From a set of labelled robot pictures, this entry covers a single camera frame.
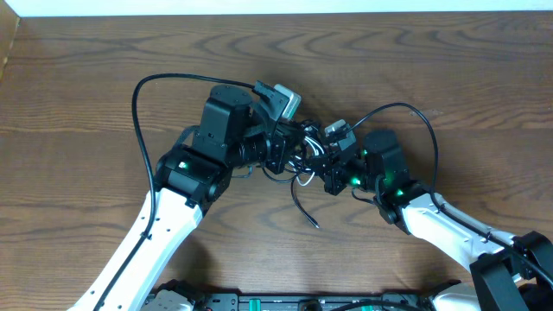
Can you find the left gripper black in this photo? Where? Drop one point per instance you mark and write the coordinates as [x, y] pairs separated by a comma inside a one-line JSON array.
[[290, 137]]

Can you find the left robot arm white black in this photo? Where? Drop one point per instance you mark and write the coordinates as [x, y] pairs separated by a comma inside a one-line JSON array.
[[235, 131]]

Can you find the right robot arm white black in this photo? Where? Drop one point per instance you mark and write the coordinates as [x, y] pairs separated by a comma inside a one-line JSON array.
[[509, 271]]

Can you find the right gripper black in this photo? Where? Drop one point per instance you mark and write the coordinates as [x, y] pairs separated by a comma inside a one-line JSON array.
[[331, 174]]

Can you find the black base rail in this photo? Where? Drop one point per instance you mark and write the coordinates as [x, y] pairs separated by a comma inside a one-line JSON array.
[[180, 295]]

